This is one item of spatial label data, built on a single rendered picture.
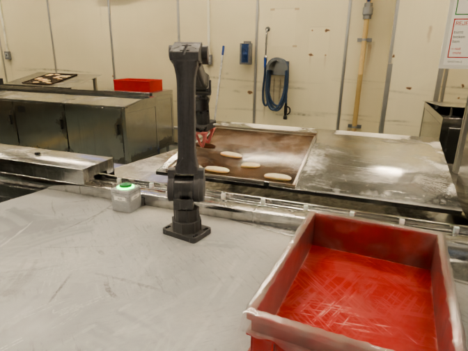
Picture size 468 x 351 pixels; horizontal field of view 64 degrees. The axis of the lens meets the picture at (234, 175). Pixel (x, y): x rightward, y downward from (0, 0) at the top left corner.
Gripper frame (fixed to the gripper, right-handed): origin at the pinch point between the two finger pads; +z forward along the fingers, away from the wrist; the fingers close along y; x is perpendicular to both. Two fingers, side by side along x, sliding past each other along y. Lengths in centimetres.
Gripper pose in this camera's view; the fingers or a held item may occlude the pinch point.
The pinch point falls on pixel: (205, 143)
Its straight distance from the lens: 155.1
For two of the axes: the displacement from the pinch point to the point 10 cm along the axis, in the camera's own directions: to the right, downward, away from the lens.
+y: -4.8, 4.1, -7.8
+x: 8.8, 1.8, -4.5
